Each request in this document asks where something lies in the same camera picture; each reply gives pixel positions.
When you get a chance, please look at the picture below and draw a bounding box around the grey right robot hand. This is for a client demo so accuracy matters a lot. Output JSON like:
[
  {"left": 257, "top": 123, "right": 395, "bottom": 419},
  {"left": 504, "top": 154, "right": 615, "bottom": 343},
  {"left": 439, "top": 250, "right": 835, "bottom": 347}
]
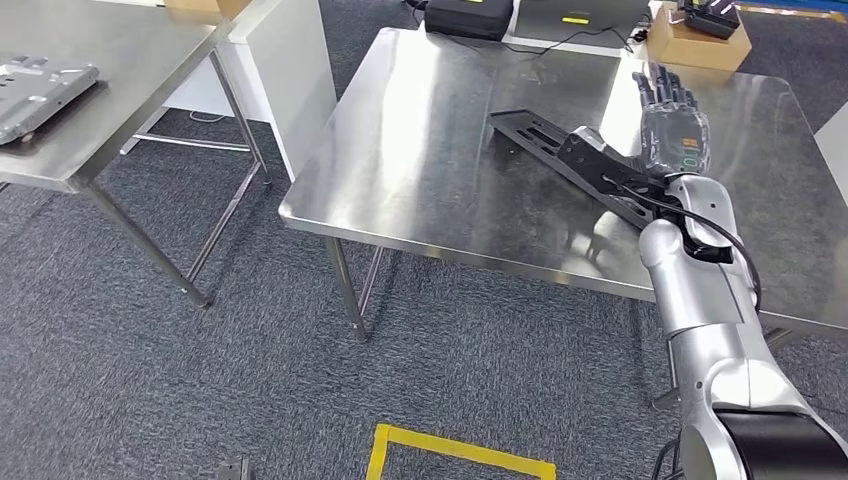
[{"left": 631, "top": 62, "right": 711, "bottom": 179}]

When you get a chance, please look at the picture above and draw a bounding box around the black plastic plate frame part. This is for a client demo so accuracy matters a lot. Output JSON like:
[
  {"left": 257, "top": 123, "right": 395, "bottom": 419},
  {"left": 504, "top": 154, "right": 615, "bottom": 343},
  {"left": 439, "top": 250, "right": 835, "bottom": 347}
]
[{"left": 488, "top": 109, "right": 664, "bottom": 232}]

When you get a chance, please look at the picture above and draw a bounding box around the stainless steel workbench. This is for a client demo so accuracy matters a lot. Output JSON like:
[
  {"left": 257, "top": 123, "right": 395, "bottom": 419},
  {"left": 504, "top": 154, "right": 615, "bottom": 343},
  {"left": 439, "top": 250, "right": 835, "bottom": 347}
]
[{"left": 278, "top": 26, "right": 848, "bottom": 412}]

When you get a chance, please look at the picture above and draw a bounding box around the grey sheet metal part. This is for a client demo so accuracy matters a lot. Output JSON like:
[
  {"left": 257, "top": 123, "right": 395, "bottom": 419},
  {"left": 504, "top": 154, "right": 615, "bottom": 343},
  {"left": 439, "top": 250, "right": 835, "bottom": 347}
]
[{"left": 0, "top": 56, "right": 101, "bottom": 146}]

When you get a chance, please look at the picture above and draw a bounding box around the brown cardboard box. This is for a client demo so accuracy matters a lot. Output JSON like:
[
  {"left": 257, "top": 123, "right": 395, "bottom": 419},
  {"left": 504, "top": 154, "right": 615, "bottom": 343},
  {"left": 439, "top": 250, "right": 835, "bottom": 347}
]
[
  {"left": 645, "top": 5, "right": 753, "bottom": 73},
  {"left": 164, "top": 0, "right": 253, "bottom": 20}
]

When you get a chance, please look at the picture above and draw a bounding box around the black electronic device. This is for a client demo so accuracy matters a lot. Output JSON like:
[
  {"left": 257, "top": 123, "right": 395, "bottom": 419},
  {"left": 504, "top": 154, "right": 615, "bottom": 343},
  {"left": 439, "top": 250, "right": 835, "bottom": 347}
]
[{"left": 675, "top": 0, "right": 742, "bottom": 40}]

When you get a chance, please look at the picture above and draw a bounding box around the grey flat case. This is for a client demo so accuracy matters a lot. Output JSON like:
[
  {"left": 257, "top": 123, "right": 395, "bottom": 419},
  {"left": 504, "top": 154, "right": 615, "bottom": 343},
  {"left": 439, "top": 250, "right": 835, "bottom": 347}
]
[{"left": 513, "top": 0, "right": 654, "bottom": 50}]

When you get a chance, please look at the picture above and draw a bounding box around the white side cabinet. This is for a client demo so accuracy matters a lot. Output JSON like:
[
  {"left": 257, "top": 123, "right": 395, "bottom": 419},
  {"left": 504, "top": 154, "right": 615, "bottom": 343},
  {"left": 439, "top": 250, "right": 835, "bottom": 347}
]
[{"left": 813, "top": 99, "right": 848, "bottom": 200}]

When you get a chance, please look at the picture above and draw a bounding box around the black zip case yellow label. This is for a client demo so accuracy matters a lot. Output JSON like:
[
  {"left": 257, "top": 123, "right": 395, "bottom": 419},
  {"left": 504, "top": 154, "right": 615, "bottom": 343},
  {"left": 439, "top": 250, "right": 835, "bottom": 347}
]
[{"left": 423, "top": 0, "right": 515, "bottom": 42}]

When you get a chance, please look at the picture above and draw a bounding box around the yellow floor tape square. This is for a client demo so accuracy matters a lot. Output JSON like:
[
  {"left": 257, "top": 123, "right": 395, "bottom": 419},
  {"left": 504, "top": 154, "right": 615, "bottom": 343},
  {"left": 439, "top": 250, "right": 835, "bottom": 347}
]
[{"left": 365, "top": 423, "right": 558, "bottom": 480}]

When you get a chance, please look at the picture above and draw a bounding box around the stainless steel table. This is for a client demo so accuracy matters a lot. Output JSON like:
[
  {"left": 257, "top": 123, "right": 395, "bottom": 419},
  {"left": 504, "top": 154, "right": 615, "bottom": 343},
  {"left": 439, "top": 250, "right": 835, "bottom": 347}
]
[{"left": 0, "top": 0, "right": 273, "bottom": 309}]

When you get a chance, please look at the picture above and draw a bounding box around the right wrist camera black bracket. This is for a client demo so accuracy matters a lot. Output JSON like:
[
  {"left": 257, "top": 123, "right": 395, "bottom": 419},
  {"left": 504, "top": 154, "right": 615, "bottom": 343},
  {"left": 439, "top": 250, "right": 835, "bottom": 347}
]
[{"left": 556, "top": 125, "right": 672, "bottom": 217}]

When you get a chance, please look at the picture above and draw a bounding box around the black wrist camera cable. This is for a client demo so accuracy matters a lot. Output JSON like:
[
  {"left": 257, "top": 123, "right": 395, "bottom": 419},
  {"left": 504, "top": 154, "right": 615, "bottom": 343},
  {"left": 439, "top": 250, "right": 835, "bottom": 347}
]
[{"left": 602, "top": 175, "right": 763, "bottom": 313}]

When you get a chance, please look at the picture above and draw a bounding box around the thin black table cable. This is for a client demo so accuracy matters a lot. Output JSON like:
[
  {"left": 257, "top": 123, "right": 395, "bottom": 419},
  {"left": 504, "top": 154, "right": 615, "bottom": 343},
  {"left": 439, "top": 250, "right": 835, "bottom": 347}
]
[{"left": 437, "top": 25, "right": 647, "bottom": 58}]

